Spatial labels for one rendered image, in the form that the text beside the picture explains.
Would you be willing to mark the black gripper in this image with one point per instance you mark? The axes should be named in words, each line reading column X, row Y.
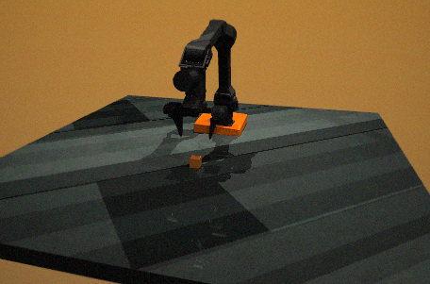
column 217, row 112

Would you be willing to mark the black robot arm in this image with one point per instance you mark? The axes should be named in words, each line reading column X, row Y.
column 193, row 64

